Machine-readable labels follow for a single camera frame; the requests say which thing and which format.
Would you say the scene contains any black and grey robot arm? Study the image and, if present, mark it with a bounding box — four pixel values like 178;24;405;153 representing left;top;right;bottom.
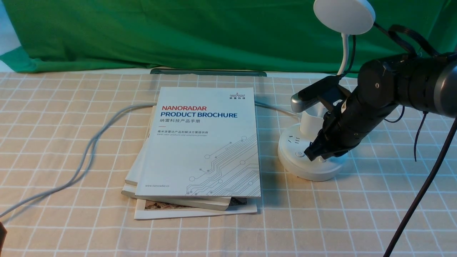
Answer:
298;53;457;161

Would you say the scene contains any grey lamp power cable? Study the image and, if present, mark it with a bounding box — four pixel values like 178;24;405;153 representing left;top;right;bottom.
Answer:
0;101;300;219

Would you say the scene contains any dark flat bar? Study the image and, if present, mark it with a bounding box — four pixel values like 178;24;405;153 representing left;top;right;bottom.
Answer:
150;68;267;77

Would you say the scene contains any black hanging cable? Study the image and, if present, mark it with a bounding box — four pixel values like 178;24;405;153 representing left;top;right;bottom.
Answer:
383;118;457;257

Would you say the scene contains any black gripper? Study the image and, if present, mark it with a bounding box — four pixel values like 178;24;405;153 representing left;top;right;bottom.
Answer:
304;94;398;161

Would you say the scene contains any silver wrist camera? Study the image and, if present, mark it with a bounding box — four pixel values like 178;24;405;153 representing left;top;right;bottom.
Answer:
291;75;351;113

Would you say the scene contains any bottom white magazine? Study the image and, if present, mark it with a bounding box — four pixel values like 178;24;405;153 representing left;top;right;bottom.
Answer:
134;199;257;221

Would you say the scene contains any white desk lamp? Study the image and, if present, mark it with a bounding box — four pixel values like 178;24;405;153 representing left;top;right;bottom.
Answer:
277;0;376;182

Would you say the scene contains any white Nanoradar product brochure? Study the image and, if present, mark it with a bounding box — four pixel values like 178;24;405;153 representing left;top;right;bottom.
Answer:
136;87;261;198

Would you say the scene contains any grey middle book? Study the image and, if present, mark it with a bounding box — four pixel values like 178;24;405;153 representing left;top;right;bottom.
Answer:
121;106;231;211

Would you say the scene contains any beige grid tablecloth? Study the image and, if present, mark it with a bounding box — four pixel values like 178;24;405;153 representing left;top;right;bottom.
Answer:
0;73;453;257

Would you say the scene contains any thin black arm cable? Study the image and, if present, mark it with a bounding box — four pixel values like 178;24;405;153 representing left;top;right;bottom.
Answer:
413;111;428;162

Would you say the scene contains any green backdrop cloth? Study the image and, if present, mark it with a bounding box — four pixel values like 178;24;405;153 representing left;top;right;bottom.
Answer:
0;0;457;78

